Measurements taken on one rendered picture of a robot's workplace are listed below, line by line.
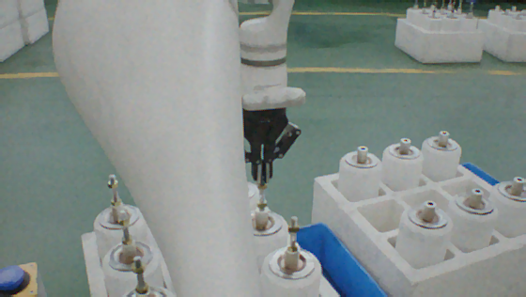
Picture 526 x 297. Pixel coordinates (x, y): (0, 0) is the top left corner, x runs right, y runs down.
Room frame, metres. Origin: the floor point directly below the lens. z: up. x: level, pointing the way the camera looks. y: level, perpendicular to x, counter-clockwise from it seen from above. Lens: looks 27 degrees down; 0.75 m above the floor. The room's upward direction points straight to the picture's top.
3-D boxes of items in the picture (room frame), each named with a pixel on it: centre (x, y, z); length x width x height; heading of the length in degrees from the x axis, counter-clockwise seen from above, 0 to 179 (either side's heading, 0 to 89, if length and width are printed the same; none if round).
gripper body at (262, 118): (0.68, -0.01, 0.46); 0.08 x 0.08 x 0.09
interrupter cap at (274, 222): (0.68, -0.01, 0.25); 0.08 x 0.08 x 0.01
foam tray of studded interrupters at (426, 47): (2.75, -1.12, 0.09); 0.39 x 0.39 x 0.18; 8
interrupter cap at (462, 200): (0.73, -0.43, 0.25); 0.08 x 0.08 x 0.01
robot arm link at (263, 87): (0.66, -0.02, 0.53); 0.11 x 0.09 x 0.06; 15
